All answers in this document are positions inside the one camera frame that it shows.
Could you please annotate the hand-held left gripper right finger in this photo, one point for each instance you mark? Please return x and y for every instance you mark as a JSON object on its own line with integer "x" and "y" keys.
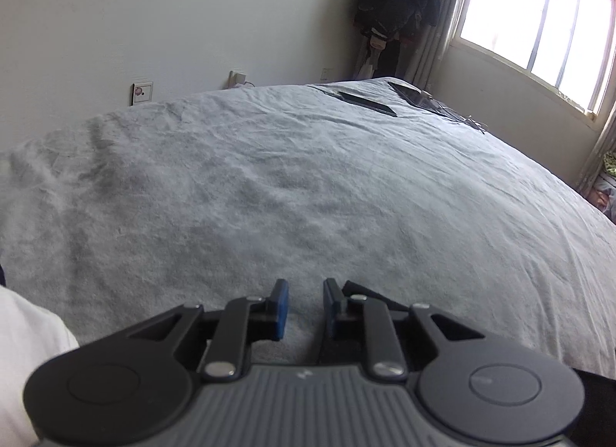
{"x": 330, "y": 310}

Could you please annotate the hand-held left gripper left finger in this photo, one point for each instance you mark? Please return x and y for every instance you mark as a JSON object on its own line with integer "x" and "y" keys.
{"x": 282, "y": 312}

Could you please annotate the cream and black shirt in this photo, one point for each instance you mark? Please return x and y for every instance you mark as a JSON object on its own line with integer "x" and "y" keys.
{"x": 373, "y": 292}

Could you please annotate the black phone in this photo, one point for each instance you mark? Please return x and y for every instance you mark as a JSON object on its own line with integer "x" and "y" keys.
{"x": 368, "y": 103}

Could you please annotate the black tablet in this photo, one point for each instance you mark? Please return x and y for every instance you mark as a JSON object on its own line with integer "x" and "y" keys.
{"x": 418, "y": 98}

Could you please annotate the person's white garment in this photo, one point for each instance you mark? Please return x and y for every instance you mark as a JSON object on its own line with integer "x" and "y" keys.
{"x": 29, "y": 370}

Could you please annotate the grey curtain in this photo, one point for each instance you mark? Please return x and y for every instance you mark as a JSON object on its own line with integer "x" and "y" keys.
{"x": 440, "y": 18}
{"x": 596, "y": 148}

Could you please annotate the window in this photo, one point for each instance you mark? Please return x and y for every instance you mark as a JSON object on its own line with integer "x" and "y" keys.
{"x": 539, "y": 9}

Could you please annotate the white wall charger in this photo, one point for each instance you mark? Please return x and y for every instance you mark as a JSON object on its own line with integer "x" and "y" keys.
{"x": 237, "y": 79}

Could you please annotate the white wall socket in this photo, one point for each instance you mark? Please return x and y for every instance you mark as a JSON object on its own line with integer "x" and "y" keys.
{"x": 142, "y": 93}

